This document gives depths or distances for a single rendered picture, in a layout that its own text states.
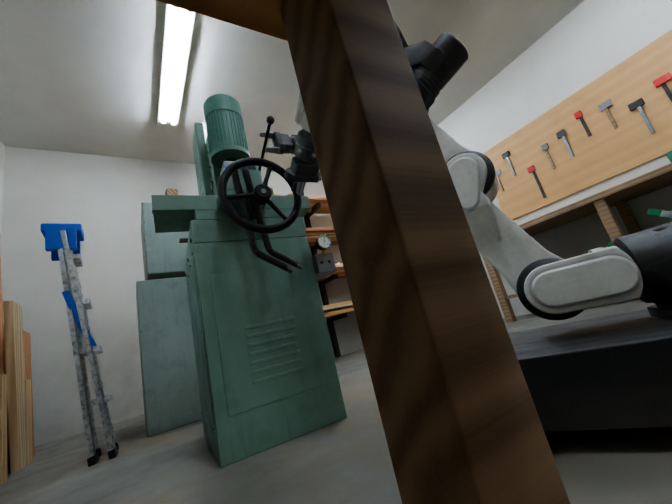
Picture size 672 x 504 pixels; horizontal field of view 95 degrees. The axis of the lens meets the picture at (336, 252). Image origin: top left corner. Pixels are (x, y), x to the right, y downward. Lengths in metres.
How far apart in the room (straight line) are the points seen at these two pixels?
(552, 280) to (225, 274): 0.96
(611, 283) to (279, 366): 0.94
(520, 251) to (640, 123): 3.02
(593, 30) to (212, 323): 4.04
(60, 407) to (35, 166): 2.27
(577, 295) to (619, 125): 3.11
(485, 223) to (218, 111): 1.24
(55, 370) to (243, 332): 2.67
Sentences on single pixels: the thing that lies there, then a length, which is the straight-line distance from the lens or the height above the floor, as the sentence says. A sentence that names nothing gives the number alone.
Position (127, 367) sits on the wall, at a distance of 3.61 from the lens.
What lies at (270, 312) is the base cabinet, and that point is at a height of 0.42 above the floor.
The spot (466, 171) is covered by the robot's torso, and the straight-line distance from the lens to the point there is 0.89.
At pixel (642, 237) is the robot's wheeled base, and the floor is 0.34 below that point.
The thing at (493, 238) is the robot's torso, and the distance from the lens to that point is 0.89.
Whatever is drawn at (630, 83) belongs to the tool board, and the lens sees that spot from 3.94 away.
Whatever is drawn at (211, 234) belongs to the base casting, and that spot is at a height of 0.74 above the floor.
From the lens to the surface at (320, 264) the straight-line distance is 1.24.
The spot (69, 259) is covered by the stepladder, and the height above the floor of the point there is 0.95.
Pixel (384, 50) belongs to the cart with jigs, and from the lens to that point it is 0.19.
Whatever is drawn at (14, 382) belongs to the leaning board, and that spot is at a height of 0.45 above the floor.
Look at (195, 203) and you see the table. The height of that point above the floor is 0.86.
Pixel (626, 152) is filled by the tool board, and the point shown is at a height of 1.20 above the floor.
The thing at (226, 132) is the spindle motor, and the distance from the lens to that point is 1.57.
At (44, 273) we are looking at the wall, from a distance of 3.83.
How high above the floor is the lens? 0.30
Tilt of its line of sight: 14 degrees up
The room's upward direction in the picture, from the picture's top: 14 degrees counter-clockwise
